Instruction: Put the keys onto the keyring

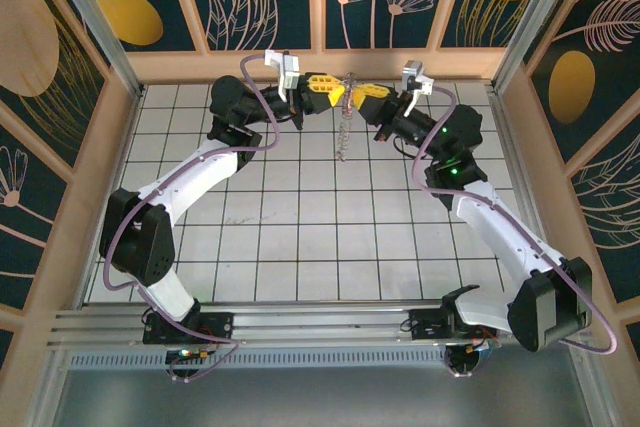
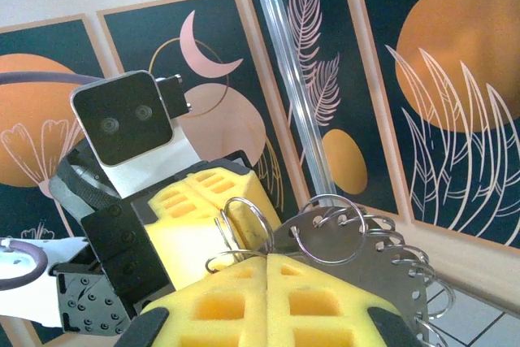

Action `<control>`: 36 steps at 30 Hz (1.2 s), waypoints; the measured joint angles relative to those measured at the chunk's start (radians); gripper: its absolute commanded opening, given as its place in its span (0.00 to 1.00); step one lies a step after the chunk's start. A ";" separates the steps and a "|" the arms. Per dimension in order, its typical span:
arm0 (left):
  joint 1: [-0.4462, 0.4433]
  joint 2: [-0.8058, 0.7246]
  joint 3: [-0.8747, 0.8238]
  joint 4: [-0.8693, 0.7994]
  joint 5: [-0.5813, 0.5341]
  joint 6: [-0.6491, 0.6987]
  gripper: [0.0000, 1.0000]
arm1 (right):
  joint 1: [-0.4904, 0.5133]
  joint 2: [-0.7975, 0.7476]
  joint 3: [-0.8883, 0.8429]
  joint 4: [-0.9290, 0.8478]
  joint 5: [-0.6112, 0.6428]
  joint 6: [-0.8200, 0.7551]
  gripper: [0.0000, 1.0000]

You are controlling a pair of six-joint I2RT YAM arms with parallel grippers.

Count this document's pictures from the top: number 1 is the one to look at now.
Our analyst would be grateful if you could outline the small circuit board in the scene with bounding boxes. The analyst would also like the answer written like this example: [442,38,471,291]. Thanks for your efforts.
[167,345,221,364]
[464,337,501,353]

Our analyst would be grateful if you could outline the vented metal strip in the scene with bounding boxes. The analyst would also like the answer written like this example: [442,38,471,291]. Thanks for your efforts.
[67,349,576,371]

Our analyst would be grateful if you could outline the grey metal sheet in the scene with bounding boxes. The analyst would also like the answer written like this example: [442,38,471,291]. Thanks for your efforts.
[49,366,599,427]

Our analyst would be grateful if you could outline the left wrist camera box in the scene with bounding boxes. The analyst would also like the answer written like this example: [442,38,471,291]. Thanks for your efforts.
[263,49,301,103]

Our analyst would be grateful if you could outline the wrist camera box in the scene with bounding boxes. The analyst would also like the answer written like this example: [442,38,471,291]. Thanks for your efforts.
[263,49,301,103]
[402,60,434,118]

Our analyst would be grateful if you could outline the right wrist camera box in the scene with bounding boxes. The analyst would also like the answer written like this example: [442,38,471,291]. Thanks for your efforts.
[402,60,434,118]

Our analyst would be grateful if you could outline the aluminium side rail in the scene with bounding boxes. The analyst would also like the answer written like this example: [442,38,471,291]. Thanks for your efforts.
[74,84,147,309]
[487,81,551,268]

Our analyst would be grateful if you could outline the purple cable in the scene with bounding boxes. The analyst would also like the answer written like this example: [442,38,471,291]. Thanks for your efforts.
[103,55,281,384]
[412,86,619,379]

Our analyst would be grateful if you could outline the dark wall panel feather oval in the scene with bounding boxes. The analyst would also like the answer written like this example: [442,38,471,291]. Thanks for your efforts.
[522,0,640,166]

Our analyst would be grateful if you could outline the dark wall panel small oval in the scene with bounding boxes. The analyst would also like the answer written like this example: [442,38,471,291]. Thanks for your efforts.
[64,0,204,54]

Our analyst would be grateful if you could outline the aluminium corner post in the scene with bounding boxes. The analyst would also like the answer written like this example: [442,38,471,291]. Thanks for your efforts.
[492,0,594,92]
[39,0,147,98]

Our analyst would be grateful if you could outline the dark wall panel fern lines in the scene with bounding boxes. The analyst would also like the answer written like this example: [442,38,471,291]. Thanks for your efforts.
[564,121,640,306]

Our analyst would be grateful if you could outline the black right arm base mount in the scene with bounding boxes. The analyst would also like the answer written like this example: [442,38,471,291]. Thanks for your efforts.
[407,307,501,346]

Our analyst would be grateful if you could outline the dark wall panel pale circle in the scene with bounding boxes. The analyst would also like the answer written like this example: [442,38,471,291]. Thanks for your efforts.
[0,0,114,171]

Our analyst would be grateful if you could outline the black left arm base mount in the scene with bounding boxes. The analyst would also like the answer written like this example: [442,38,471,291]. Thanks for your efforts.
[142,309,236,346]

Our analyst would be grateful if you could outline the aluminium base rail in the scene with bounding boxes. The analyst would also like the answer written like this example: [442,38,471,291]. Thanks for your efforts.
[47,300,596,348]

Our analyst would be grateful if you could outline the dark wall panel flower outline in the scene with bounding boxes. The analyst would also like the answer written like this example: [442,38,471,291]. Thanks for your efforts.
[0,101,76,313]

